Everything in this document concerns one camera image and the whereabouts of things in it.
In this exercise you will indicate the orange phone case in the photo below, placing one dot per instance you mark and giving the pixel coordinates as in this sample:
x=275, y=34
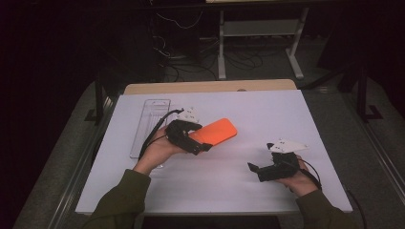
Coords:
x=218, y=131

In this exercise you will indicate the person's right hand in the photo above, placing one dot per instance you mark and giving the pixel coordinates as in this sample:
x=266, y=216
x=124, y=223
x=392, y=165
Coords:
x=301, y=184

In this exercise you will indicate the person's left hand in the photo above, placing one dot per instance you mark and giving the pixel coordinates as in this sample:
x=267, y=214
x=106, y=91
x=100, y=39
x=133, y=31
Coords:
x=157, y=151

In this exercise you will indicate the white work board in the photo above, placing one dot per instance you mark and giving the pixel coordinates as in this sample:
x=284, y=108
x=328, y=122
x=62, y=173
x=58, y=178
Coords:
x=216, y=184

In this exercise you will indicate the wooden table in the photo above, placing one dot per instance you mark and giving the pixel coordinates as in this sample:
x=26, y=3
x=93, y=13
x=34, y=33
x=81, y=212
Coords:
x=207, y=86

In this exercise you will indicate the clear plastic tray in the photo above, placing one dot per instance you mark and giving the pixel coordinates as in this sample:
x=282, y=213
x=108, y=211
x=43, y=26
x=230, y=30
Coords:
x=149, y=117

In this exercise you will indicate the black metal stand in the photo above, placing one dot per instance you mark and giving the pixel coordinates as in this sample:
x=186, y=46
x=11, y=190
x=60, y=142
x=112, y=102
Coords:
x=362, y=95
x=99, y=98

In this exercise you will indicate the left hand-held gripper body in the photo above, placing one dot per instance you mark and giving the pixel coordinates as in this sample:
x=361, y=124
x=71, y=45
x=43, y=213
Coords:
x=181, y=136

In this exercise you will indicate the white metal desk frame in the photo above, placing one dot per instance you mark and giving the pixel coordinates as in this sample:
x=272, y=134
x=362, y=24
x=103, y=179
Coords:
x=261, y=28

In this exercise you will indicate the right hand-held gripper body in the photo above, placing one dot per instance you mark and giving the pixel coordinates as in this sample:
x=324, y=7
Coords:
x=281, y=168

